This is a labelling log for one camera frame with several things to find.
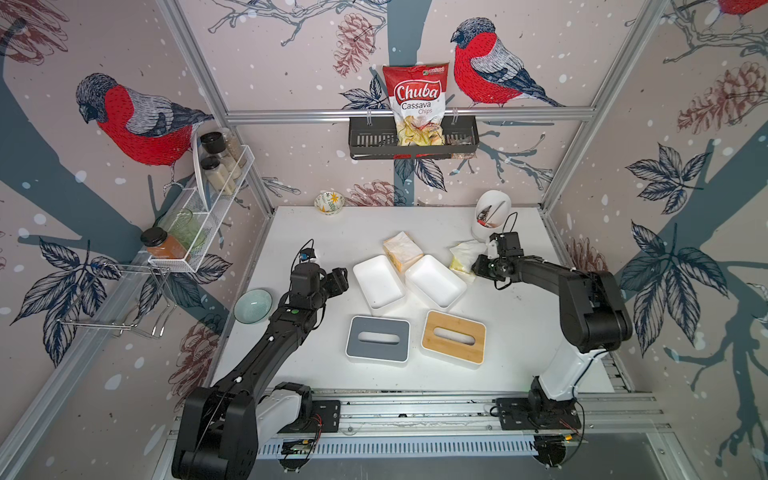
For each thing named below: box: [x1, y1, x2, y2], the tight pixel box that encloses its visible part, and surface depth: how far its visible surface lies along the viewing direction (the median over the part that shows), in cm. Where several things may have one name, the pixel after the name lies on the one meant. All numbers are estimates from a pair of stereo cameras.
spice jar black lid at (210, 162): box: [200, 155, 221, 170], surface depth 78 cm
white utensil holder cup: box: [471, 190, 512, 243], surface depth 107 cm
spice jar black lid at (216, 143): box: [200, 129, 247, 168], surface depth 82 cm
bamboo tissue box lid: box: [421, 310, 487, 365], surface depth 84 cm
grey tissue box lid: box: [345, 315, 412, 363], surface depth 83 cm
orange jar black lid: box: [140, 226, 187, 259], surface depth 62 cm
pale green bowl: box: [233, 288, 273, 325], surface depth 92 cm
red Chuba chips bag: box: [382, 62, 449, 147], surface depth 83 cm
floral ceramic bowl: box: [314, 191, 345, 216], surface depth 124 cm
